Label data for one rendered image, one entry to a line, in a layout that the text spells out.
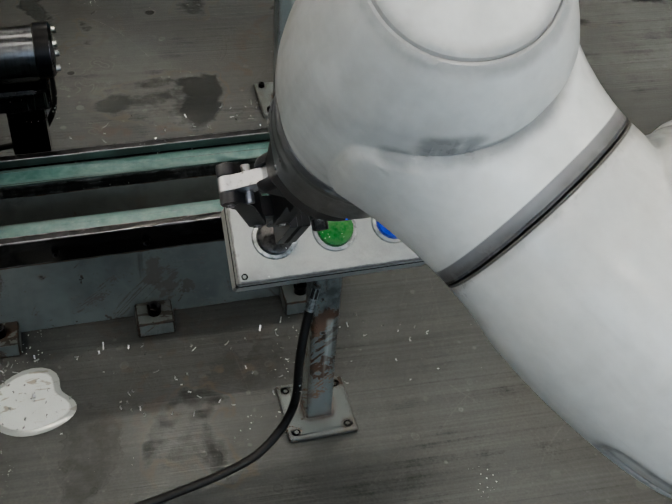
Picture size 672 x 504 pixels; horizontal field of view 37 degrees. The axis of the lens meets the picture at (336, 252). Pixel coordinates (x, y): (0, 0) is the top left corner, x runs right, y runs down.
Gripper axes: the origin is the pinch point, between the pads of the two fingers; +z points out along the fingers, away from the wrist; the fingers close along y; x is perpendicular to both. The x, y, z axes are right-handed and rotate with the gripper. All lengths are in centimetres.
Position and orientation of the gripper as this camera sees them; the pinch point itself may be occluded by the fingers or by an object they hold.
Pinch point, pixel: (289, 215)
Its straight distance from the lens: 73.5
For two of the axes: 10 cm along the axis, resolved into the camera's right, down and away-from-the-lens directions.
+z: -2.0, 1.6, 9.7
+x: 1.6, 9.8, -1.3
